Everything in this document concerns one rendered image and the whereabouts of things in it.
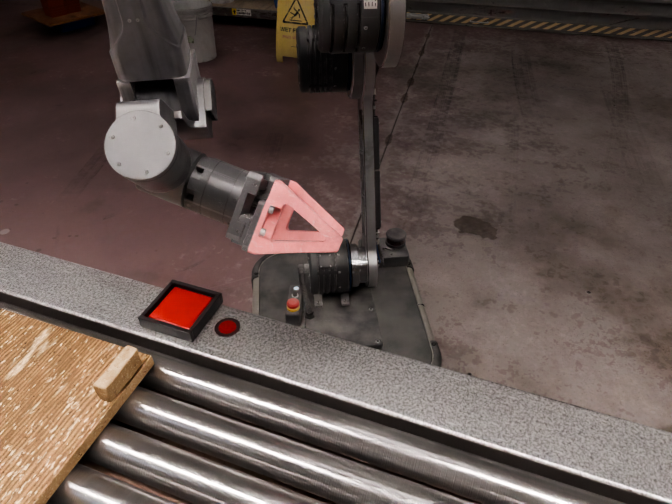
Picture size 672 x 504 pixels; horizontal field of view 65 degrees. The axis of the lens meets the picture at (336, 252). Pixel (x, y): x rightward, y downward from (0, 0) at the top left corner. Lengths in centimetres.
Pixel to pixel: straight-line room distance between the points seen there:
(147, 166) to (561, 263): 204
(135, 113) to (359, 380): 37
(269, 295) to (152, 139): 127
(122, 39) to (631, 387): 179
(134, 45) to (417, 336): 124
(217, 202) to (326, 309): 113
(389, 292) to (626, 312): 94
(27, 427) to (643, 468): 62
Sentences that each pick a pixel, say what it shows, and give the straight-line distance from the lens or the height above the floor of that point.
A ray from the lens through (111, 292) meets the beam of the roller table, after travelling 78.
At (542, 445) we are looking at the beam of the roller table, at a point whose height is 92.
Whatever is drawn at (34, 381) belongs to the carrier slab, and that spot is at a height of 94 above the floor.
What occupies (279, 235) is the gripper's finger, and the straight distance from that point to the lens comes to 58.
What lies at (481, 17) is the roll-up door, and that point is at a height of 8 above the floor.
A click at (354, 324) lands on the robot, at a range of 157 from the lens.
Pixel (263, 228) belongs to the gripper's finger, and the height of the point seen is 114.
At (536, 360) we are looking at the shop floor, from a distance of 194.
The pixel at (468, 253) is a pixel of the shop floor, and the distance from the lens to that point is 228.
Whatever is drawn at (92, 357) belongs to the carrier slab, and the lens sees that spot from 68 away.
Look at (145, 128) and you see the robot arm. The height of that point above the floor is 122.
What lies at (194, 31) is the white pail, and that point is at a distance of 417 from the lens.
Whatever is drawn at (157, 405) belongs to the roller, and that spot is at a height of 92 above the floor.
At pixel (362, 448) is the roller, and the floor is 91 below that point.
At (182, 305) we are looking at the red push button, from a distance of 71.
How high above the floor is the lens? 142
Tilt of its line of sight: 40 degrees down
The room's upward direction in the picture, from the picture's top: straight up
